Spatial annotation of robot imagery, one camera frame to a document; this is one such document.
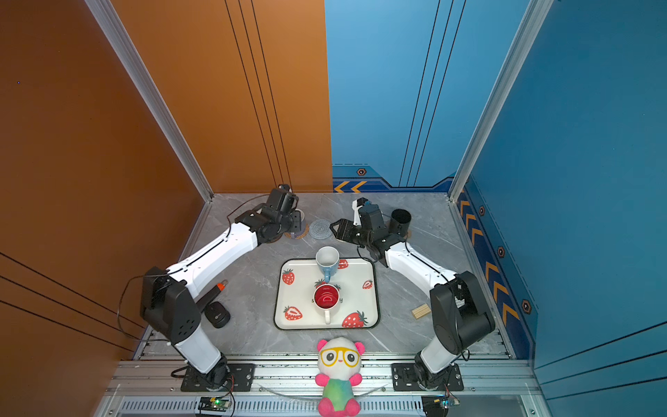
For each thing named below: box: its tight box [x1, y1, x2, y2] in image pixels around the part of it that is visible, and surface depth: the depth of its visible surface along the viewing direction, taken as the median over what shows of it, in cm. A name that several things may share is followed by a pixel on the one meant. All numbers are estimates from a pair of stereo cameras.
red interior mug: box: [312, 283, 340, 325], surface depth 84 cm
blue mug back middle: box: [316, 245, 340, 285], surface depth 90 cm
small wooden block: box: [411, 304, 432, 319], surface depth 86 cm
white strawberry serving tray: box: [272, 258, 381, 331], surface depth 89 cm
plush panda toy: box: [314, 337, 366, 417], surface depth 71 cm
